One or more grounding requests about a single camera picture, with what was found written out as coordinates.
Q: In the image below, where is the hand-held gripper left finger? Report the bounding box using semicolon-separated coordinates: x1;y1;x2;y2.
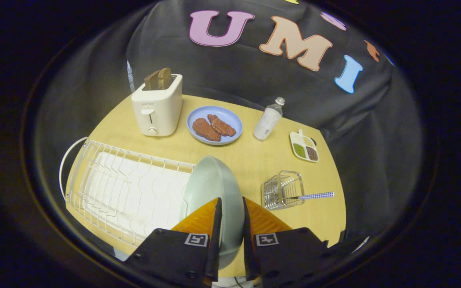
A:
123;197;222;287

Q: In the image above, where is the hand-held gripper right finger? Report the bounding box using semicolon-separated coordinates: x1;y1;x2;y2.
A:
242;197;329;286

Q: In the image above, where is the pale green plate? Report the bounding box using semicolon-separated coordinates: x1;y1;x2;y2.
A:
179;156;245;270

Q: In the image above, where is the silver wire basket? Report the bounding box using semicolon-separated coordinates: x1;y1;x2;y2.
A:
261;170;305;211

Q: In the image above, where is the spoon with checkered handle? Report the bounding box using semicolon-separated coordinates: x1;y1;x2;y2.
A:
285;192;335;200

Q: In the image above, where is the white wire dish rack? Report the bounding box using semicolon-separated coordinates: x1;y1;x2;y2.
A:
59;136;196;247

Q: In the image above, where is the white divided spice dish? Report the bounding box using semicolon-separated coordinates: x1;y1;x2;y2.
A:
289;129;320;163

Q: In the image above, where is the blue plate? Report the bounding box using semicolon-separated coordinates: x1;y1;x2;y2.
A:
186;106;243;145

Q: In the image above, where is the brown meat patty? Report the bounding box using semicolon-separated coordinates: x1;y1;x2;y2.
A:
192;118;221;142
208;114;237;137

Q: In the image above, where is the clear plastic bottle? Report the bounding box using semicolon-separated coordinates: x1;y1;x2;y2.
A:
253;97;286;140

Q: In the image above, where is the white toaster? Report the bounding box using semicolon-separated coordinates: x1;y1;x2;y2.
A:
131;74;183;137

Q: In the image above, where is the brown toast slice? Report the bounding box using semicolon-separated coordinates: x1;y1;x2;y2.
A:
144;70;161;91
158;67;172;90

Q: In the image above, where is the black backdrop cloth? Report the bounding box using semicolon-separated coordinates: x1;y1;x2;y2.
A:
34;0;425;256

